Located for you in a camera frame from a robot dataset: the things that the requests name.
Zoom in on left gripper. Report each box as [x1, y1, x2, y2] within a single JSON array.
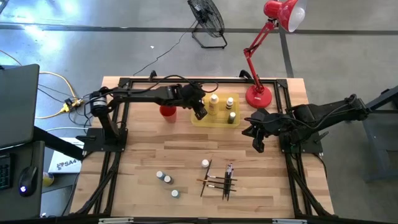
[[167, 82, 209, 121]]

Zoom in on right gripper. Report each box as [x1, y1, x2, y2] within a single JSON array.
[[241, 107, 281, 154]]

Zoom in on large yellow paint bottle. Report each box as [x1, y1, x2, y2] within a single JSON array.
[[207, 93, 220, 116]]

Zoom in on brush golden bristles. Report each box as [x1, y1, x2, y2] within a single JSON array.
[[196, 178, 236, 186]]

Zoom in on red-orange plastic cup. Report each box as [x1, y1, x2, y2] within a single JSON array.
[[159, 105, 178, 124]]

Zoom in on yellow translucent plastic tray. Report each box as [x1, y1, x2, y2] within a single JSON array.
[[190, 91, 241, 129]]

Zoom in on red desk lamp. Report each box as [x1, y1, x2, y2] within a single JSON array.
[[243, 0, 308, 109]]

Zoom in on black-bristle brush silver ferrule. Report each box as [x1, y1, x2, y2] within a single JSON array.
[[206, 184, 238, 192]]

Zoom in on black floor fan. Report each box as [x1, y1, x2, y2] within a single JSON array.
[[187, 0, 228, 50]]

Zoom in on yellow power strip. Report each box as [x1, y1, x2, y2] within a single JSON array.
[[60, 97, 85, 113]]

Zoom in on grey side table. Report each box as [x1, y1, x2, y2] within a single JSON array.
[[362, 84, 398, 184]]

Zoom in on white cardboard box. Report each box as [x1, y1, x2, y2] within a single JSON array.
[[48, 136, 85, 174]]

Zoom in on yellow round object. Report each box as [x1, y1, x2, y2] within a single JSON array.
[[42, 171, 55, 187]]

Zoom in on dark grey monitor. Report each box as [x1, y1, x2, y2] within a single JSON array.
[[0, 63, 40, 149]]

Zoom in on black computer mouse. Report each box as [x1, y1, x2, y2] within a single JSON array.
[[17, 164, 39, 198]]

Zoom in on black keyboard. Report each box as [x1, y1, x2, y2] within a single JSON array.
[[0, 154, 12, 191]]

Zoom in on dark grey desk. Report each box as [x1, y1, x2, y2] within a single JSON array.
[[0, 139, 47, 222]]

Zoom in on black left camera cable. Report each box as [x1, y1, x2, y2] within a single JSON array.
[[136, 73, 220, 94]]

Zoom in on black aluminium table frame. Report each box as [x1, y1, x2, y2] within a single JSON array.
[[70, 76, 335, 224]]

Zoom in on black fan power cord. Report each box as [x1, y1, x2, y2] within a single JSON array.
[[132, 20, 199, 77]]

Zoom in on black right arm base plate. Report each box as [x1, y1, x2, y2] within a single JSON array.
[[279, 130, 324, 155]]

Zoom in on silver aluminium bracket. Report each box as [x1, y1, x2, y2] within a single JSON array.
[[272, 218, 308, 224], [98, 217, 134, 224]]

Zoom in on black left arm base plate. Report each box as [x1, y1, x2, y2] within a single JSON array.
[[83, 126, 129, 153]]

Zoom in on white floor cable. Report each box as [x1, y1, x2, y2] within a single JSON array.
[[45, 126, 86, 133]]

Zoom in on yellow floor cable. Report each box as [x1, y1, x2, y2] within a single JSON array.
[[0, 49, 78, 120]]

